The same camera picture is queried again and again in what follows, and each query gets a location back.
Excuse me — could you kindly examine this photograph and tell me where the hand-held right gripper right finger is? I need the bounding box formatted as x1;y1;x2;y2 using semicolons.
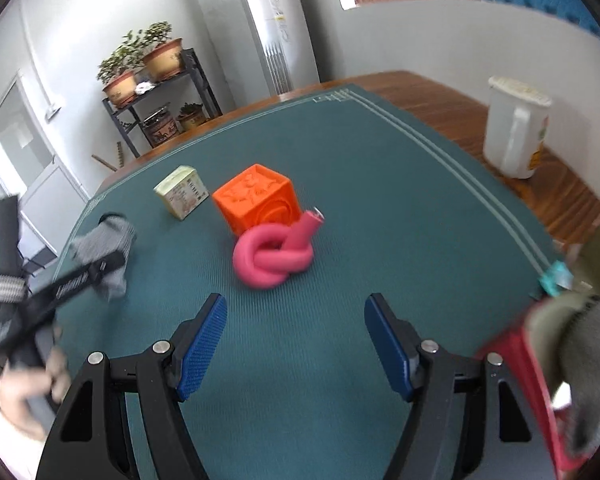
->
364;293;556;480

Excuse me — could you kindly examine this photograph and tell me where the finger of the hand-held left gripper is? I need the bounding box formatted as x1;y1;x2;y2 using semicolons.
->
30;252;126;311
0;195;28;281

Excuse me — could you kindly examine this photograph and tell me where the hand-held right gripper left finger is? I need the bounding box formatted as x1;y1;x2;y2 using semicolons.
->
35;293;228;480

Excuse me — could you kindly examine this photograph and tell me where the grey ribbed sock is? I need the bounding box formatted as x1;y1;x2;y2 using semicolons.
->
69;214;137;302
530;295;600;461

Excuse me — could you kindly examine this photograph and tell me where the pink knotted foam tube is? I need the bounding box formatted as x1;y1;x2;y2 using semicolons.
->
232;208;326;289

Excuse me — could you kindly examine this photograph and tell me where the yellow cardboard box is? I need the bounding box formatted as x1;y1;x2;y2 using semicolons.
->
153;165;211;222

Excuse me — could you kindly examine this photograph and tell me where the red storage box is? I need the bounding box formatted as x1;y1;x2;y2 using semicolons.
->
475;212;600;480

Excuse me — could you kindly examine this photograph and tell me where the orange toy cube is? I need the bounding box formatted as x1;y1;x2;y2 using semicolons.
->
212;163;301;236

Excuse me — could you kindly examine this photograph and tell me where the person's left forearm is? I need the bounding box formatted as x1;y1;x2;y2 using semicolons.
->
0;405;46;480

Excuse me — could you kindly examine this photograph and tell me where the person's left hand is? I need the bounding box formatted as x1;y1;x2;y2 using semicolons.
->
0;327;73;441

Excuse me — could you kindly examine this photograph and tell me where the black chair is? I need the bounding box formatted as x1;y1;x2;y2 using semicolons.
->
17;242;58;276

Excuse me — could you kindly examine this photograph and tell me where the white glass door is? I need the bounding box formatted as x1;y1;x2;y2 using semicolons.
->
0;72;88;261

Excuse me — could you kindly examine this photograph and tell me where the bamboo stick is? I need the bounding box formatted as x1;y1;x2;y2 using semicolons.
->
91;142;126;171

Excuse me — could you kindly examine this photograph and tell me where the black metal plant rack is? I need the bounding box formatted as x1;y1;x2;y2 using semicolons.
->
102;48;223;158

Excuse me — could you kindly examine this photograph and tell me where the green table mat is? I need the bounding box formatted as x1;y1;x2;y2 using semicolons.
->
55;84;556;480

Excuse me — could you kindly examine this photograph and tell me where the dark patterned pot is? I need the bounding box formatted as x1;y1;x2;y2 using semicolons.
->
141;105;177;147

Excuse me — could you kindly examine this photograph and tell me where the potted plant in clay pot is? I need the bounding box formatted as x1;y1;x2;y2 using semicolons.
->
97;30;146;108
142;21;185;83

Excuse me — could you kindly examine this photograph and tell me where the small potted succulent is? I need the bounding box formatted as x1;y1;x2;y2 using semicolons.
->
176;102;208;131

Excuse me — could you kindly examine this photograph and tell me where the white plastic pitcher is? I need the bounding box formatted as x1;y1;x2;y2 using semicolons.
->
482;76;552;180

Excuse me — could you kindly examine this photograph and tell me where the standing air conditioner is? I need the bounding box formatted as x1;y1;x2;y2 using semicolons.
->
182;0;321;96

